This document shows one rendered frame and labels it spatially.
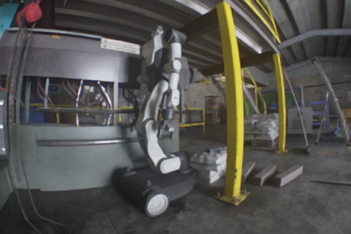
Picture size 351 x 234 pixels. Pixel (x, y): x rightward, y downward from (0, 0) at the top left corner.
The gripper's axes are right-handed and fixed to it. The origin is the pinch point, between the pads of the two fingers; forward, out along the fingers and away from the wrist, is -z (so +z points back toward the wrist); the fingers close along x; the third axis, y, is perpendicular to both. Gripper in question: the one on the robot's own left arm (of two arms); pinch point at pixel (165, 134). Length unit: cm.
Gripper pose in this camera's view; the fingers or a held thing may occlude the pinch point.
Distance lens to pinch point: 105.7
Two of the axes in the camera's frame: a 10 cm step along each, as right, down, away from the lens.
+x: -7.5, -2.3, -6.2
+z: 1.3, -9.7, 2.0
